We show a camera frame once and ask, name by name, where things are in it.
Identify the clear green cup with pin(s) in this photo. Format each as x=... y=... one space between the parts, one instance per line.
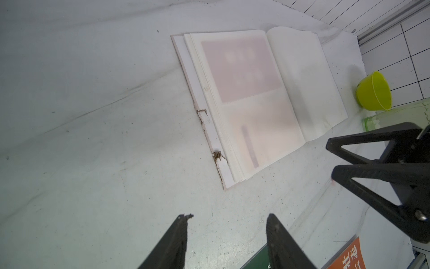
x=416 y=112

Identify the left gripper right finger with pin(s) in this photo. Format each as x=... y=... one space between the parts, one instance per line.
x=283 y=251

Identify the cream card red stripe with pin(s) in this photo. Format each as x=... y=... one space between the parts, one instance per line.
x=265 y=131

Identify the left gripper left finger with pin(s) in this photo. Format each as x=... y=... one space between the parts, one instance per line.
x=170 y=251

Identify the green card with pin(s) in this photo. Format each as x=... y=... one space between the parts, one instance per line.
x=260 y=260

